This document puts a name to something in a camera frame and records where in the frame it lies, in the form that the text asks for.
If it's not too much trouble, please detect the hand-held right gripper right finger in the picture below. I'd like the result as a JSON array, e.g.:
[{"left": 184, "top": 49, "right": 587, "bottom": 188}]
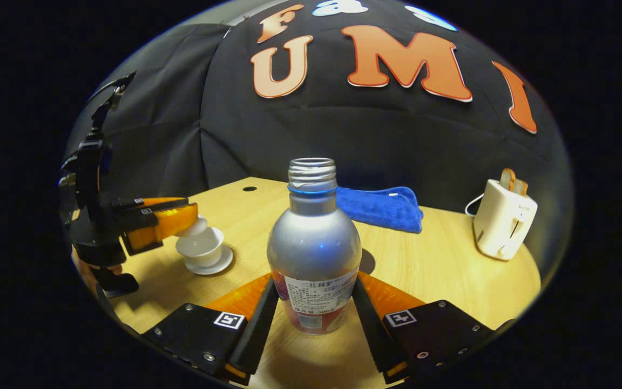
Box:
[{"left": 350, "top": 272, "right": 514, "bottom": 386}]

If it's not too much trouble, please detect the white saucer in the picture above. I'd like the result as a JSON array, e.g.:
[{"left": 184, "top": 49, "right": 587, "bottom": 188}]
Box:
[{"left": 184, "top": 244, "right": 234, "bottom": 276}]

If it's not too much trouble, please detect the white toaster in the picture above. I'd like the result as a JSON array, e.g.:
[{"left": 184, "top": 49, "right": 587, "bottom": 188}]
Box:
[{"left": 473, "top": 179, "right": 538, "bottom": 261}]

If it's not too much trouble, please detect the silver water bottle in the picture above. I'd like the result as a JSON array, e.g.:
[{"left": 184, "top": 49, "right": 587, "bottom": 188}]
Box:
[{"left": 267, "top": 158, "right": 363, "bottom": 336}]

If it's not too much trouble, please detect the white toaster cable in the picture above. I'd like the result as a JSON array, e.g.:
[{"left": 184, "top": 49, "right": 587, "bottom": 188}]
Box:
[{"left": 465, "top": 193, "right": 487, "bottom": 218}]

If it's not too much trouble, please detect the white teacup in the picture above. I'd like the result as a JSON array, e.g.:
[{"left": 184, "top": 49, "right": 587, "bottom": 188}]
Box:
[{"left": 175, "top": 226, "right": 225, "bottom": 268}]

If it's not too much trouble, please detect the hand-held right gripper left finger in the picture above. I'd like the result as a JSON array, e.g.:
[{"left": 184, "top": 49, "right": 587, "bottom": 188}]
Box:
[{"left": 141, "top": 273, "right": 281, "bottom": 386}]

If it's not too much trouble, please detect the white teacup lid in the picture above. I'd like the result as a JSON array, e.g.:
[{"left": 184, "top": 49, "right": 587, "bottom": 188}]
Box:
[{"left": 176, "top": 214, "right": 208, "bottom": 238}]

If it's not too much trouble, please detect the blue towel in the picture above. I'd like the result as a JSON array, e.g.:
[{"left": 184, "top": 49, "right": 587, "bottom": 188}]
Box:
[{"left": 336, "top": 186, "right": 424, "bottom": 234}]

